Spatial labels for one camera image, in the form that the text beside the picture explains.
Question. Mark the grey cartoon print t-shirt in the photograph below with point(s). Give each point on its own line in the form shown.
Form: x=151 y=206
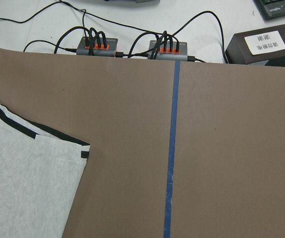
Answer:
x=40 y=170

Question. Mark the right grey orange usb hub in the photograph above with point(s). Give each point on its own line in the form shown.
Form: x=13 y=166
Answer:
x=180 y=55

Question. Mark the grey orange usb hub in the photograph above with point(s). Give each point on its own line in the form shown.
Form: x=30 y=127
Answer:
x=180 y=55
x=102 y=51

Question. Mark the left grey orange usb hub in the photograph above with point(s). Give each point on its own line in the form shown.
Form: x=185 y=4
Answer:
x=102 y=51

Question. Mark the black box with label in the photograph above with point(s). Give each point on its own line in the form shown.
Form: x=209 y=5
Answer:
x=264 y=46

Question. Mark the black keyboard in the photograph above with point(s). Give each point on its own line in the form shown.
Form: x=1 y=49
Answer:
x=271 y=9

